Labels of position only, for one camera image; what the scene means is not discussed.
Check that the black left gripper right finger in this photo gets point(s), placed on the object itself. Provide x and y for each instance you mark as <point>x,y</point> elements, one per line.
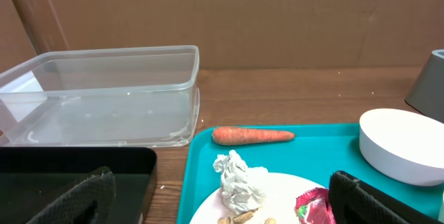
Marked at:
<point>355,202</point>

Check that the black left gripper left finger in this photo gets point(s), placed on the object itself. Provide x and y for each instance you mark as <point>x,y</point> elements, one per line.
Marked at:
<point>88,199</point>

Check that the red snack wrapper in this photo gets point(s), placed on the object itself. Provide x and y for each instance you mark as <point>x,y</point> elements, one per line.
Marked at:
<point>313,207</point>

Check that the pink bowl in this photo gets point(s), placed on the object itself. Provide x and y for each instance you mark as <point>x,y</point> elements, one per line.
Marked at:
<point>403,145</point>

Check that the white tissue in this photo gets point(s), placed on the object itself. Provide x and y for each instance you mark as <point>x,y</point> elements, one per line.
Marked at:
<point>243,188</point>

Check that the grey dishwasher rack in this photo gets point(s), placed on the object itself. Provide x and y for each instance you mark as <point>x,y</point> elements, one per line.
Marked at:
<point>426,94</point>

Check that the teal serving tray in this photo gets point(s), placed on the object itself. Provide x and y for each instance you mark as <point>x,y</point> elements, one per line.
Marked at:
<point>317,152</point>

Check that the black plastic tray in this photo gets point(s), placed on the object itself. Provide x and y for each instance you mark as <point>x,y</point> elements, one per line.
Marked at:
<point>29,175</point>

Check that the white round plate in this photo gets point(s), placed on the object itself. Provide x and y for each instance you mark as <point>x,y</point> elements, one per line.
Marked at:
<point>280,202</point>

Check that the peanut shells pile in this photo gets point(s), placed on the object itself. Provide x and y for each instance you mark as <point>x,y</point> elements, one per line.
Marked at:
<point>243,218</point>

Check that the clear plastic bin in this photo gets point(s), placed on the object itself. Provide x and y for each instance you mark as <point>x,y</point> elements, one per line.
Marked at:
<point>143,97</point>

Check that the orange carrot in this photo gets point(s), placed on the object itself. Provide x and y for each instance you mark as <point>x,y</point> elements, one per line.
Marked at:
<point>236,136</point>

